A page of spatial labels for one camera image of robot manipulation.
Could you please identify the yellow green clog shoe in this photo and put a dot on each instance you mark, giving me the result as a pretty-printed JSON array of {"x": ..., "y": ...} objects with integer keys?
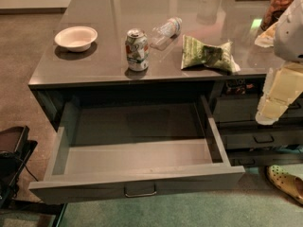
[{"x": 286, "y": 182}]

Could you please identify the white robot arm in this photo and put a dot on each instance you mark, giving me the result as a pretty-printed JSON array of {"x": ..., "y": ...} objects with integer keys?
[{"x": 288, "y": 40}]

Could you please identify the metal drawer handle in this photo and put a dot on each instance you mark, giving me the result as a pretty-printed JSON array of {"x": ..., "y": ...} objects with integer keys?
[{"x": 137, "y": 190}]

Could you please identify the glass snack jar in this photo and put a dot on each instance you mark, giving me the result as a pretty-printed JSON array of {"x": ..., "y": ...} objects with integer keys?
[{"x": 274, "y": 11}]

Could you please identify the right bottom closed drawer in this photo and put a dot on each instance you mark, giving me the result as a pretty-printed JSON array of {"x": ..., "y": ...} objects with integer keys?
[{"x": 265, "y": 157}]

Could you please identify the snack packets on shelf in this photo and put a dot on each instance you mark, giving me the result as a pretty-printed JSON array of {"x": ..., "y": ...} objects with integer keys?
[{"x": 243, "y": 86}]

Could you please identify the clear plastic water bottle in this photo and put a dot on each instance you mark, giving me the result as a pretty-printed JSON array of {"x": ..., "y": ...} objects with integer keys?
[{"x": 163, "y": 35}]

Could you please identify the black equipment at left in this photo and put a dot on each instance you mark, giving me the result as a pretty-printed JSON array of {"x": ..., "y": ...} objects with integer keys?
[{"x": 15, "y": 150}]

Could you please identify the white paper bowl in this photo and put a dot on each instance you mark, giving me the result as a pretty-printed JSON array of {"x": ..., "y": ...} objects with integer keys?
[{"x": 76, "y": 38}]

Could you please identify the green jalapeno chip bag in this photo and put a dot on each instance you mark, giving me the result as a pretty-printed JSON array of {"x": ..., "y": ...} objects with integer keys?
[{"x": 194, "y": 52}]

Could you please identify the grey counter cabinet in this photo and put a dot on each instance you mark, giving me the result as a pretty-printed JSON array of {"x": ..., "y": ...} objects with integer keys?
[{"x": 103, "y": 71}]

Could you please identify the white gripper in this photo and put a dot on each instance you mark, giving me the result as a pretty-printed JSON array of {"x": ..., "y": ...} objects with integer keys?
[{"x": 290, "y": 35}]

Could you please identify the right middle closed drawer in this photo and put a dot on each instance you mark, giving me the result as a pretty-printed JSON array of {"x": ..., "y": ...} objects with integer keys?
[{"x": 261, "y": 138}]

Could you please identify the open grey top drawer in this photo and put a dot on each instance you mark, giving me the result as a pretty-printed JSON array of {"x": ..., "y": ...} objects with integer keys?
[{"x": 99, "y": 150}]

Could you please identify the white and green soda can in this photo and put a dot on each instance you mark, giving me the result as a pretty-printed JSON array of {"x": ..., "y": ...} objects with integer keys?
[{"x": 137, "y": 49}]

